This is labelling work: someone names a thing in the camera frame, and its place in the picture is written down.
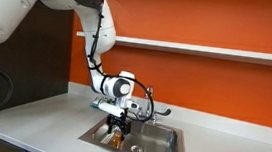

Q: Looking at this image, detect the dark brown cabinet panel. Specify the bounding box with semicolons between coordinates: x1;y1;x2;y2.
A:
0;0;78;115

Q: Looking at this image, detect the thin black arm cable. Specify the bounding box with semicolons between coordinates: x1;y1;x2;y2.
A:
81;4;165;124

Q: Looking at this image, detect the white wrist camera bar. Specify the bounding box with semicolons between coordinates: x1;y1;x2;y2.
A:
96;101;126;117

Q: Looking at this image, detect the dark lower counter cabinet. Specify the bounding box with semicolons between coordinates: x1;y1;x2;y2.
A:
0;132;46;152

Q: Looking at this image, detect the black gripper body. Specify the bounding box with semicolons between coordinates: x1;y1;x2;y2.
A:
105;112;133;131

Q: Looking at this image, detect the white wall shelf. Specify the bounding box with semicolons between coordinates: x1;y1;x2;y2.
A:
74;30;272;68

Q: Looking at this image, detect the orange fanta soda can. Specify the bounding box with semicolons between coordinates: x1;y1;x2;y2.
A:
112;130;125;150

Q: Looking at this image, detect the chrome sink faucet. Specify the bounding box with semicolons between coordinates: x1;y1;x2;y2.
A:
128;84;175;127

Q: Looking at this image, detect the stainless steel sink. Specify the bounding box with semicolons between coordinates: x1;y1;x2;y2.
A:
77;111;192;152

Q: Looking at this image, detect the round metal sink drain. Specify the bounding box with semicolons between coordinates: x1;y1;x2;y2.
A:
130;144;144;152

